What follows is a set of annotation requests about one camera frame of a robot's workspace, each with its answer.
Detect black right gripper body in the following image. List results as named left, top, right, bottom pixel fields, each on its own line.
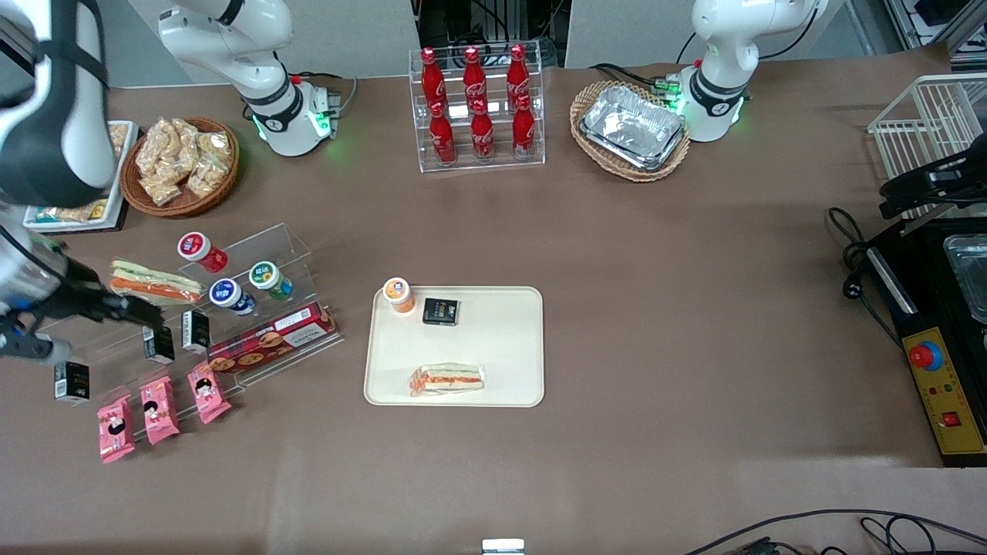
left=31, top=257, right=126, bottom=326

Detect triangle sandwich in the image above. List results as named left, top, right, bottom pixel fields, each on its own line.
left=409, top=364, right=487, bottom=398
left=108, top=260, right=205, bottom=308

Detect white rectangular snack tray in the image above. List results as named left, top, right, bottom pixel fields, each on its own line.
left=23, top=121, right=140, bottom=234

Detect beige plastic tray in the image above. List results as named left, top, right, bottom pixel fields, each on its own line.
left=364, top=286, right=545, bottom=408

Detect foil tray in machine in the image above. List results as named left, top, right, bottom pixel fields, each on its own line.
left=942, top=234, right=987, bottom=325

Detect small black box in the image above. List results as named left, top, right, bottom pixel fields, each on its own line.
left=54, top=361, right=90, bottom=405
left=422, top=297, right=460, bottom=327
left=181, top=310, right=211, bottom=355
left=143, top=327, right=176, bottom=365

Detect clear acrylic stepped stand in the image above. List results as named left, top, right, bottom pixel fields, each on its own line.
left=179, top=223, right=345, bottom=387
left=12, top=262, right=249, bottom=448

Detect red lid cup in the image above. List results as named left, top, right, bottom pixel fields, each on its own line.
left=177, top=232, right=229, bottom=274

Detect blue lid cup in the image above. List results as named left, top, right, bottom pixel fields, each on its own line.
left=209, top=279, right=257, bottom=317

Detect pink snack packet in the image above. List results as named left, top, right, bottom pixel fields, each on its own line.
left=96, top=395, right=136, bottom=464
left=187, top=361, right=232, bottom=425
left=140, top=375, right=181, bottom=446

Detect brown wicker basket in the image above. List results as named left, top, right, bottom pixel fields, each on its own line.
left=120, top=117, right=240, bottom=218

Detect clear bag of snacks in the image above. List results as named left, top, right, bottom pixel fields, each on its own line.
left=136, top=119, right=174, bottom=177
left=140, top=173, right=183, bottom=207
left=197, top=131, right=232, bottom=164
left=187, top=158, right=228, bottom=200
left=170, top=118, right=200, bottom=155

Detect red cookie box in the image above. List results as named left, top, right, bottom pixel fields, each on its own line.
left=207, top=302, right=339, bottom=376

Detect green lid cup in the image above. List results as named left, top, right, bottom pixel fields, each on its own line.
left=248, top=261, right=294, bottom=301

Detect orange lid cup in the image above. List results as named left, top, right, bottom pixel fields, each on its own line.
left=383, top=277, right=416, bottom=315

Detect red cola bottle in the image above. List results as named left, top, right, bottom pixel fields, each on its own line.
left=511, top=96, right=537, bottom=160
left=470, top=100, right=496, bottom=163
left=420, top=48, right=448, bottom=109
left=429, top=102, right=457, bottom=166
left=462, top=46, right=488, bottom=106
left=506, top=44, right=531, bottom=103

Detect clear acrylic bottle rack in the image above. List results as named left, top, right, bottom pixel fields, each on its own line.
left=408, top=50, right=547, bottom=173

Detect light wicker basket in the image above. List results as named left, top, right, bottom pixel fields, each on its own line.
left=570, top=80, right=692, bottom=183

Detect stacked aluminium foil trays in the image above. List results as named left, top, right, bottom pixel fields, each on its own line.
left=580, top=85, right=687, bottom=172

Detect black sealing machine yellow panel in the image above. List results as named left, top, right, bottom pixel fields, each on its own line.
left=864, top=216, right=987, bottom=468

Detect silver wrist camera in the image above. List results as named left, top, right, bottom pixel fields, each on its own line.
left=0, top=325, right=72, bottom=365

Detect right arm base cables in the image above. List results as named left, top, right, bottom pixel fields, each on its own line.
left=289, top=71, right=360, bottom=124

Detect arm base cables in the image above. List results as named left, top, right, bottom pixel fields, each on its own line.
left=289, top=71, right=360, bottom=124
left=590, top=62, right=683, bottom=99

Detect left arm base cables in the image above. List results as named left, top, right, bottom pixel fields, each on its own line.
left=590, top=62, right=683, bottom=99

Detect long black cable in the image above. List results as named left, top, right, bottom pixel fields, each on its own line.
left=682, top=509, right=987, bottom=555

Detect black power cable with plug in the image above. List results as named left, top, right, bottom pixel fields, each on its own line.
left=827, top=207, right=904, bottom=348

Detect coiled black cable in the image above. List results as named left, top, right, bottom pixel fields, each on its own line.
left=860, top=516, right=938, bottom=555

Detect white wire basket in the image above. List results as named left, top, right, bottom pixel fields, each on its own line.
left=867, top=73, right=987, bottom=220

